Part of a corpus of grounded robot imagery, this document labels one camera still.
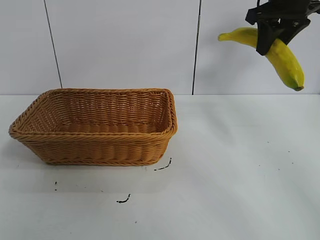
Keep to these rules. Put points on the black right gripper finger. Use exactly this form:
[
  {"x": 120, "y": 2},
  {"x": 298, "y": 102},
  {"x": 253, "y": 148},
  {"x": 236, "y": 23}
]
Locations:
[
  {"x": 296, "y": 30},
  {"x": 264, "y": 37}
]

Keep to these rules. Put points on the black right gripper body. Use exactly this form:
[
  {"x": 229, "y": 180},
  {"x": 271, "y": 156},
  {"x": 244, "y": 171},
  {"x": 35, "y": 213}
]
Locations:
[{"x": 277, "y": 11}]

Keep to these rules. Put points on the yellow banana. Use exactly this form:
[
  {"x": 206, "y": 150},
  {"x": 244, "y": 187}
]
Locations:
[{"x": 285, "y": 60}]

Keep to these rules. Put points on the brown woven wicker basket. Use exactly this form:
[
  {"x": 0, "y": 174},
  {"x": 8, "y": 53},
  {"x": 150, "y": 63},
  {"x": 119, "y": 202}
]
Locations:
[{"x": 100, "y": 150}]

